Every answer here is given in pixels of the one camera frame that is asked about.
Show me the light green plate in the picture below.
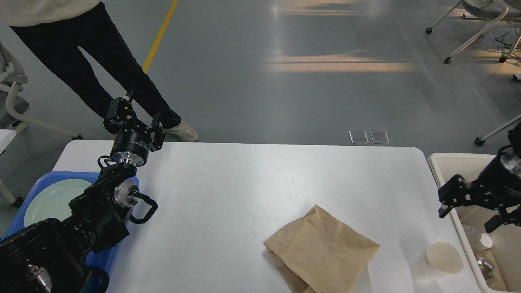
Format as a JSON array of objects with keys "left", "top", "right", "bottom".
[{"left": 24, "top": 179, "right": 91, "bottom": 227}]

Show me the clear floor plate left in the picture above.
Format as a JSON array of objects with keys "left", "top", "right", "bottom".
[{"left": 349, "top": 130, "right": 370, "bottom": 144}]

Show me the clear plastic wrapper in bin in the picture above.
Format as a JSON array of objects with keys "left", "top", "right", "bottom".
[{"left": 477, "top": 256, "right": 495, "bottom": 281}]

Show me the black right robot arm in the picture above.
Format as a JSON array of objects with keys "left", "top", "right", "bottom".
[{"left": 438, "top": 125, "right": 521, "bottom": 233}]

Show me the brown paper bag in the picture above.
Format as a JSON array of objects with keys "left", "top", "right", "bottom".
[{"left": 264, "top": 206, "right": 380, "bottom": 293}]

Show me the white paper cup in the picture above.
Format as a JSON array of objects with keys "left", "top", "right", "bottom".
[
  {"left": 476, "top": 232, "right": 493, "bottom": 251},
  {"left": 410, "top": 239, "right": 464, "bottom": 282}
]

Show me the clear floor plate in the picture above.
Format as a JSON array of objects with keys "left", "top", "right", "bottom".
[
  {"left": 370, "top": 130, "right": 390, "bottom": 144},
  {"left": 349, "top": 130, "right": 370, "bottom": 144}
]

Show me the chair leg with caster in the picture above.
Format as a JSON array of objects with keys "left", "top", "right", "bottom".
[{"left": 474, "top": 115, "right": 521, "bottom": 145}]

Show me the clear floor plate right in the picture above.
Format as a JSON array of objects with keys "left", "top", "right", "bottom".
[{"left": 370, "top": 130, "right": 390, "bottom": 144}]

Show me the blue plastic tray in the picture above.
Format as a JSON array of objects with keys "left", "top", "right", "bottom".
[{"left": 1, "top": 171, "right": 124, "bottom": 293}]

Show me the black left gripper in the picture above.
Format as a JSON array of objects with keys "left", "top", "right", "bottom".
[{"left": 103, "top": 90, "right": 166, "bottom": 167}]

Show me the aluminium foil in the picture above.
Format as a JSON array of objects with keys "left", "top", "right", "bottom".
[{"left": 462, "top": 225, "right": 488, "bottom": 251}]

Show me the white office chair left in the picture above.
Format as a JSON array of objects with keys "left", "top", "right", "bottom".
[{"left": 0, "top": 41, "right": 83, "bottom": 207}]

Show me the white plastic bin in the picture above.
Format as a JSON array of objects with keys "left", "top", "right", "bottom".
[{"left": 428, "top": 153, "right": 521, "bottom": 293}]

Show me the person in cream sweater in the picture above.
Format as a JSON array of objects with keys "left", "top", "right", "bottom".
[{"left": 1, "top": 0, "right": 199, "bottom": 142}]

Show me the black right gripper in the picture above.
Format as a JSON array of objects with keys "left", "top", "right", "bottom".
[{"left": 438, "top": 153, "right": 521, "bottom": 234}]

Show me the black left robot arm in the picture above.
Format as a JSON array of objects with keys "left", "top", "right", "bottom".
[{"left": 1, "top": 90, "right": 166, "bottom": 293}]

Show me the white paper cup in bin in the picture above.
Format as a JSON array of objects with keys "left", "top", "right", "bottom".
[{"left": 476, "top": 232, "right": 493, "bottom": 251}]

